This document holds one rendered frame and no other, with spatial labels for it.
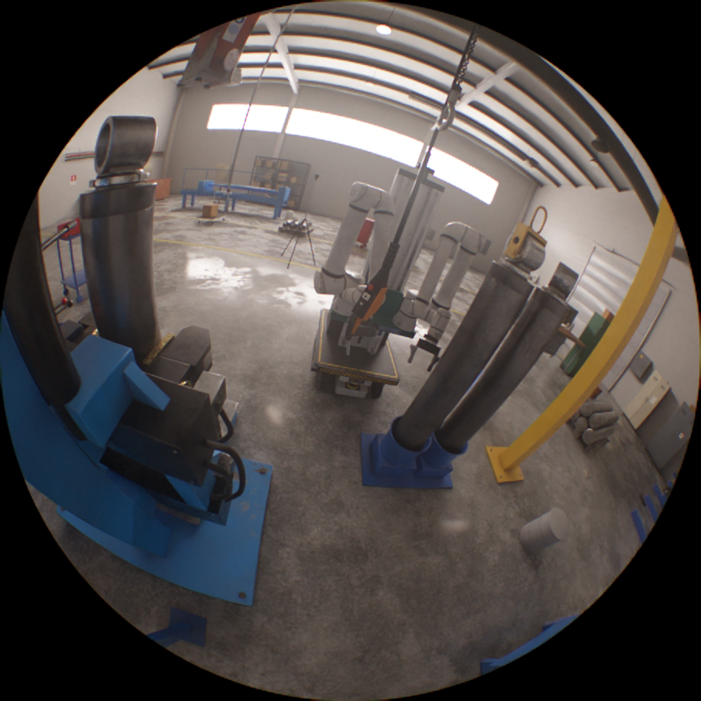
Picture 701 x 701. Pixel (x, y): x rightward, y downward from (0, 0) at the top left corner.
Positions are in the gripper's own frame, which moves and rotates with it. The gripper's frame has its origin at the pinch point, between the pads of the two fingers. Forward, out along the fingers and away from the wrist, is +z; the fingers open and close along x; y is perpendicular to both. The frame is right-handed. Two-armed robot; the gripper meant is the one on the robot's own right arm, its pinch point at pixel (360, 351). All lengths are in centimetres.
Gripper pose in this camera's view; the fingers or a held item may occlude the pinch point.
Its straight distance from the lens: 130.1
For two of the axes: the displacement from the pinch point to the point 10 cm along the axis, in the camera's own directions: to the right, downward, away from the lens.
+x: -9.6, -0.1, -2.7
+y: -2.6, -2.5, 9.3
